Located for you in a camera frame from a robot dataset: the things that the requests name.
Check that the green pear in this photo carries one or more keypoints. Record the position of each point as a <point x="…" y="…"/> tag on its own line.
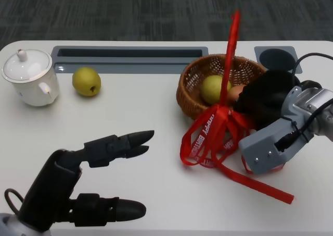
<point x="86" y="81"/>
<point x="212" y="88"/>

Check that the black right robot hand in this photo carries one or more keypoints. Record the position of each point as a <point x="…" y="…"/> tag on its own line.
<point x="268" y="98"/>

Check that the grey wrist camera housing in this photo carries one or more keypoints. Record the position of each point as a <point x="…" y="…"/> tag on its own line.
<point x="262" y="147"/>
<point x="10" y="226"/>

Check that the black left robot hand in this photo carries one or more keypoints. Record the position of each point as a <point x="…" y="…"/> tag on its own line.
<point x="49" y="189"/>

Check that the grey left wrist camera housing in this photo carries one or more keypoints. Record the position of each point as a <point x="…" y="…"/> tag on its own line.
<point x="10" y="226"/>

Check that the grey slot tray inset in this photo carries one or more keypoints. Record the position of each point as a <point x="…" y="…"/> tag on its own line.
<point x="130" y="66"/>

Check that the red birthday ribbon bow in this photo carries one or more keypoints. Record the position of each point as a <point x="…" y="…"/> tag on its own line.
<point x="223" y="116"/>

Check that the red apple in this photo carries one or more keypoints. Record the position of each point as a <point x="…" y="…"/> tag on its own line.
<point x="235" y="92"/>

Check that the white ceramic teapot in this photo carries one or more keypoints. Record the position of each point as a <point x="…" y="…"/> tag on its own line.
<point x="32" y="92"/>

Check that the white cup lid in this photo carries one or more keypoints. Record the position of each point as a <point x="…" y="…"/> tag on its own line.
<point x="27" y="65"/>

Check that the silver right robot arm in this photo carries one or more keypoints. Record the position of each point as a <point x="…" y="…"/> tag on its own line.
<point x="314" y="96"/>

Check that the grey round cup holder inset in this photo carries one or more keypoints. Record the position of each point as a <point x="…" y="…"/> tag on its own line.
<point x="273" y="56"/>

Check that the grey right wrist camera housing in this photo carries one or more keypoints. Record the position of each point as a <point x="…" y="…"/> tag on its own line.
<point x="262" y="147"/>

